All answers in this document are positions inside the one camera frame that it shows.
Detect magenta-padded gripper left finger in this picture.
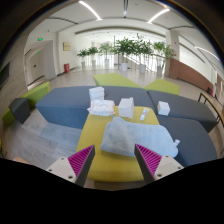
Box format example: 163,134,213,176
45,144,96,188

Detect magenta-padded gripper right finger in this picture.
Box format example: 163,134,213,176
133,143,185,185

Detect light blue towel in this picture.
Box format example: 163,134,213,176
99,116,181,159

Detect small white tube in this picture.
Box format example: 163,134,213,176
139,107,150,121

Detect small white cube box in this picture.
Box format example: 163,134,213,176
156,100,171,117

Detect long grey upholstered seat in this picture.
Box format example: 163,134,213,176
35,85,156,130

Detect white wet wipes pack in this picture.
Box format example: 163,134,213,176
86,99,116,117

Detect stack of white boxes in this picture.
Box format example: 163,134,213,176
88,86,106,102

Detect green upholstered seat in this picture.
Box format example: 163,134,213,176
143,78,181,96
92,73,144,90

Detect dark grey cube ottoman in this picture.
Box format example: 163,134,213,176
8,97,32,125

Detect green upholstered bench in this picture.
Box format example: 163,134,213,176
2,81,51,127

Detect row of potted plants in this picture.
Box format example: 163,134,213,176
76,33,176,75

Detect linear ceiling lights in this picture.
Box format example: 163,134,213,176
78,0,221,63

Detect wooden bench, black frame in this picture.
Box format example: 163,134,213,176
197,92,224,128

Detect framed wall picture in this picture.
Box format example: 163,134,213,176
62,41,72,52

